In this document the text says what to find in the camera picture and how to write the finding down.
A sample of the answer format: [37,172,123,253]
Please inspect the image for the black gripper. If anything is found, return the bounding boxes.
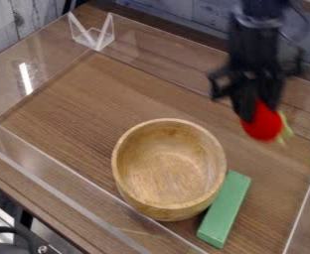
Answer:
[208,16,305,123]

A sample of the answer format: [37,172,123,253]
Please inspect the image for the red plush strawberry toy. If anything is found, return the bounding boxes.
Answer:
[239,100,294,144]

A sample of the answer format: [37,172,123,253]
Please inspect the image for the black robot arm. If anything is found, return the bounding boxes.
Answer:
[207,0,310,123]

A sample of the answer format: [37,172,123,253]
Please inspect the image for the wooden bowl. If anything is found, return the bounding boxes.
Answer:
[111,118,227,221]

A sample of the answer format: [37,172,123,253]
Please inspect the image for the green rectangular block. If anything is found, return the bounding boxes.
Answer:
[196,171,251,249]

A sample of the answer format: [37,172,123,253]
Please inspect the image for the clear acrylic enclosure wall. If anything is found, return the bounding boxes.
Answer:
[0,6,310,254]

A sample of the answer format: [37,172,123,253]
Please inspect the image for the clear acrylic corner bracket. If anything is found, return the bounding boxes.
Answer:
[68,13,115,52]

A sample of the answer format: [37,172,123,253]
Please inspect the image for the black metal table frame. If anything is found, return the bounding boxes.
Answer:
[13,208,63,254]

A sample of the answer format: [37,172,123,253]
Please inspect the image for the black cable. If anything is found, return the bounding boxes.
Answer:
[0,225,33,254]

